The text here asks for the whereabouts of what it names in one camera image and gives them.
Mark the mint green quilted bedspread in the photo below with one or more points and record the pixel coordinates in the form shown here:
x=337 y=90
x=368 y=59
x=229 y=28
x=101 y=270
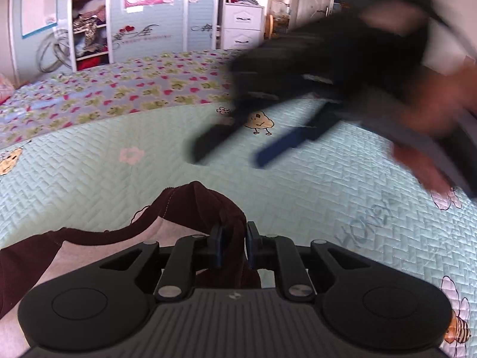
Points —
x=343 y=189

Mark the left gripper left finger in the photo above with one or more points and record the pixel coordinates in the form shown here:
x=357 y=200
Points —
x=181 y=262

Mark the pink floral folded duvet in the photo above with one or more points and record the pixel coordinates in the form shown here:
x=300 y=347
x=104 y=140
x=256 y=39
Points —
x=7 y=89

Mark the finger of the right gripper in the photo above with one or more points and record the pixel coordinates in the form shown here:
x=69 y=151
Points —
x=326 y=118
x=222 y=130

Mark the maroon and beige sweatshirt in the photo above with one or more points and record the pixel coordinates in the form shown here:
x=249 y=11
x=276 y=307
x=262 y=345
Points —
x=177 y=212

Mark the light blue wardrobe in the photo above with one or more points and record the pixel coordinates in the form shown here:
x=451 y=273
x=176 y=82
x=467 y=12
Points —
x=98 y=32

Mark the person's right hand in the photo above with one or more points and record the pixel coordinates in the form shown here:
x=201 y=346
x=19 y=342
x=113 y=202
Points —
x=436 y=102

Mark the white drawer cabinet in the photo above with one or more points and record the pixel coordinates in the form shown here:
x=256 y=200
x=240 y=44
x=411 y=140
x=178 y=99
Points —
x=242 y=26

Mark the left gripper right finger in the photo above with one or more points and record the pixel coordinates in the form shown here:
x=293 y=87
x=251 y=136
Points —
x=285 y=259

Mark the white poster on wardrobe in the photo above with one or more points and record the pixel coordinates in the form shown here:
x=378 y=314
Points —
x=37 y=15

